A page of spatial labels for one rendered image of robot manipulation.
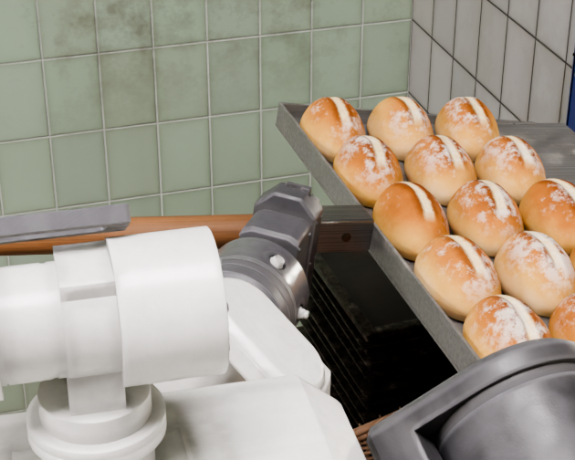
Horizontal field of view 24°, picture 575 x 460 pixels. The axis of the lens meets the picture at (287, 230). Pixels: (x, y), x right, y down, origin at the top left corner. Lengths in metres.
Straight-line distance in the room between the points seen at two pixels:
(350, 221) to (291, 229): 0.11
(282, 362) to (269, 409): 0.28
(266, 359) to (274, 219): 0.21
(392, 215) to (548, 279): 0.16
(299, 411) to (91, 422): 0.12
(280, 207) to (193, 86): 1.37
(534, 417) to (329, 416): 0.10
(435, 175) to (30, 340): 0.80
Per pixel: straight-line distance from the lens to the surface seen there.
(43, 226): 0.57
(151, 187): 2.55
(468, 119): 1.43
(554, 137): 1.56
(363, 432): 1.71
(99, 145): 2.49
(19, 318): 0.56
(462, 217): 1.24
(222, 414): 0.66
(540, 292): 1.15
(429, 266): 1.13
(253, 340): 0.94
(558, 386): 0.66
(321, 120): 1.37
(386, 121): 1.41
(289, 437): 0.64
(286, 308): 1.03
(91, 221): 0.57
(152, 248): 0.57
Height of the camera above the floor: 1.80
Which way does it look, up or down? 30 degrees down
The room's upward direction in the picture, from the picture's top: straight up
